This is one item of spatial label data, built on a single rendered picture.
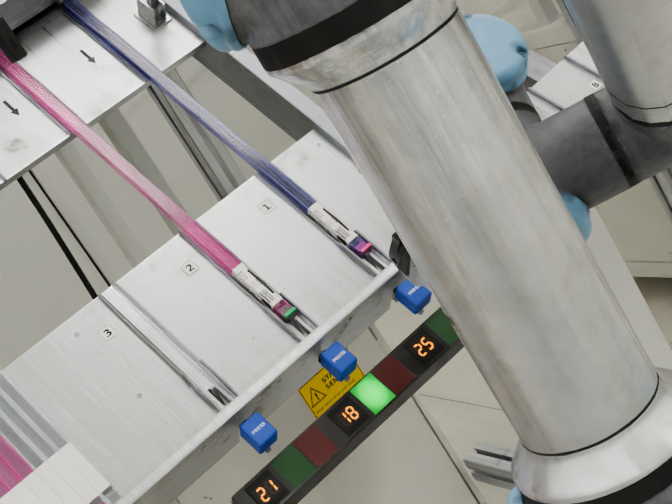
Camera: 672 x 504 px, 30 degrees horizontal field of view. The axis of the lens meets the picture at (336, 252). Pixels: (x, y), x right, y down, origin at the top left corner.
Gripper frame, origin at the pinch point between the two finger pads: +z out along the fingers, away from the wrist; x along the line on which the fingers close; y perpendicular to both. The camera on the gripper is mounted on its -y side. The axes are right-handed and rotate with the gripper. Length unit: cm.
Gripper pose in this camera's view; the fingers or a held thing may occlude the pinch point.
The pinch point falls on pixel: (417, 270)
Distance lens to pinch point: 125.5
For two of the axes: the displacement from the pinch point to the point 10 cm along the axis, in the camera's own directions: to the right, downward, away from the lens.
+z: -0.4, 5.4, 8.4
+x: 7.0, -5.9, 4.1
